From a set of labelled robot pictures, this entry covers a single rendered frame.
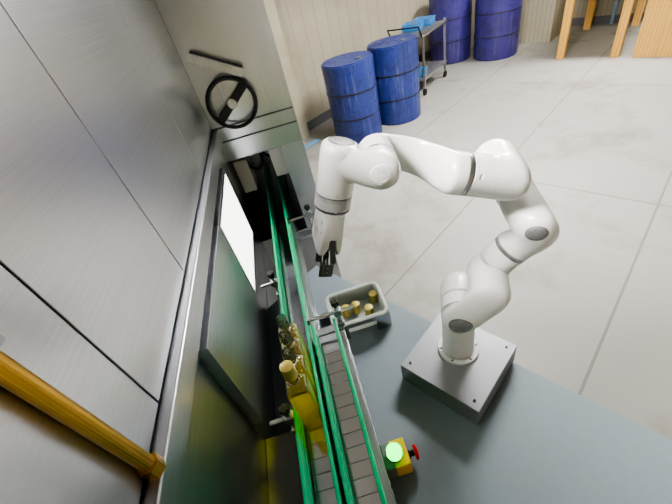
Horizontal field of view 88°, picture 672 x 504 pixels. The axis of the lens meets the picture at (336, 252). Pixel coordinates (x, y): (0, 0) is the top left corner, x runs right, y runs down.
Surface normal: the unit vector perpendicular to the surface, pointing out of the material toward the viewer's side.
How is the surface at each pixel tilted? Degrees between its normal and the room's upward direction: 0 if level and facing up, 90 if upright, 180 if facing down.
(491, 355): 1
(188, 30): 90
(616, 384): 0
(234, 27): 90
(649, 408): 0
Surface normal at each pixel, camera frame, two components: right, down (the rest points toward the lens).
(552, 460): -0.21, -0.74
